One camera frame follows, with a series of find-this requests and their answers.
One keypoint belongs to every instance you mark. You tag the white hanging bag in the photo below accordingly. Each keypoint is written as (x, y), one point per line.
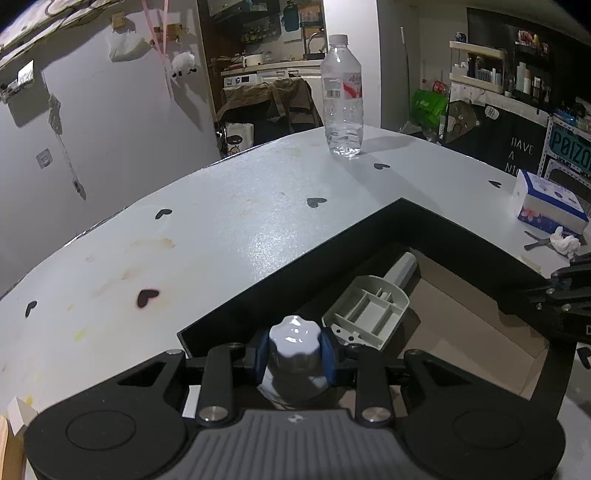
(125, 46)

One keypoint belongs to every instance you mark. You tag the white washing machine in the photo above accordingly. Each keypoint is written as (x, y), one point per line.
(244, 79)

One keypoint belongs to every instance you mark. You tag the dark shelf with bottles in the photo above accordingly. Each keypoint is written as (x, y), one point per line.
(533, 64)

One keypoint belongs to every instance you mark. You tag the white storage rack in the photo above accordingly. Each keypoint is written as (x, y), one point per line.
(475, 64)

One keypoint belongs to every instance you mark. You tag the white wall hook plate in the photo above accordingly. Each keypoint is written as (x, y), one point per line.
(45, 157)

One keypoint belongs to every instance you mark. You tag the printed hanging cloth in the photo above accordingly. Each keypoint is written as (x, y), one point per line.
(41, 18)

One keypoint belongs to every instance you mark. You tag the crumpled white tissue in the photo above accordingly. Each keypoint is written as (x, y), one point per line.
(565, 242)

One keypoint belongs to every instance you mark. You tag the grey plastic tube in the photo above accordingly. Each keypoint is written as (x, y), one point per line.
(402, 272)

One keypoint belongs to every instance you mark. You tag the white cooking pot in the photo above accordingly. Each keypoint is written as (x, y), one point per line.
(253, 59)

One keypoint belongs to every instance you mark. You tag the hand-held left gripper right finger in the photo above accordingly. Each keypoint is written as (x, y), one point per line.
(328, 357)

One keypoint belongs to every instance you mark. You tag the white plush sheep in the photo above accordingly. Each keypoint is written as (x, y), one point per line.
(183, 63)

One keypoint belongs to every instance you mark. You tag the white card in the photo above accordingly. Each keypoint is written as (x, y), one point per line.
(21, 413)

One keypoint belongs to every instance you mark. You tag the floral tissue pack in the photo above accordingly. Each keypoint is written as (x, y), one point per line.
(549, 203)

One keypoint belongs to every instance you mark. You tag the grey plastic compartment holder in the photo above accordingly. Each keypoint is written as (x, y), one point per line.
(369, 311)

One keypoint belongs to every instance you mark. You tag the black cabinet with white lettering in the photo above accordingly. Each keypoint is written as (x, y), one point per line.
(503, 134)

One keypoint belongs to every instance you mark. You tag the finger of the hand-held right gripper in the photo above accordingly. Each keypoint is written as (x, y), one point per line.
(531, 301)
(577, 267)

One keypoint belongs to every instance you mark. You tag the black cardboard box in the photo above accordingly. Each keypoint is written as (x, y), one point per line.
(323, 277)

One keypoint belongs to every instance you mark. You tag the small wall shelf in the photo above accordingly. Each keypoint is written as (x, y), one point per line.
(23, 76)

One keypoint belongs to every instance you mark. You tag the green shopping bag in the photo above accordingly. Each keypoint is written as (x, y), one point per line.
(429, 107)

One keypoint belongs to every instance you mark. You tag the white bottle with scalloped cap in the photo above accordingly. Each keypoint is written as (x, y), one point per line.
(293, 350)

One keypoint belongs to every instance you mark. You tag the clear plastic water bottle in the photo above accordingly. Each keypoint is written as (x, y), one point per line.
(342, 92)

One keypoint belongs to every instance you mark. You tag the white cartoon paper bag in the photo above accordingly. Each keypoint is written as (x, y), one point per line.
(238, 138)

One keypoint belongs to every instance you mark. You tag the black chair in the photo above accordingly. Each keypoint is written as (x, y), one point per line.
(272, 131)

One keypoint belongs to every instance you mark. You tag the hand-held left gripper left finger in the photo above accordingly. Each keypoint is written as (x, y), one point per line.
(263, 357)

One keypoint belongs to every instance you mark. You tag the wooden board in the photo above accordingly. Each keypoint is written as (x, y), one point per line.
(10, 452)

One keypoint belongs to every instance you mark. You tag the small black metal tool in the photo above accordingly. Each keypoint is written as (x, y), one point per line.
(536, 242)

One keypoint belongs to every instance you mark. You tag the pink ribbon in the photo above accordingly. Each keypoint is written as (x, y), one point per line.
(162, 50)

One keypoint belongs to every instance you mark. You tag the kitchen faucet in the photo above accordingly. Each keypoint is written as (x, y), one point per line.
(316, 44)

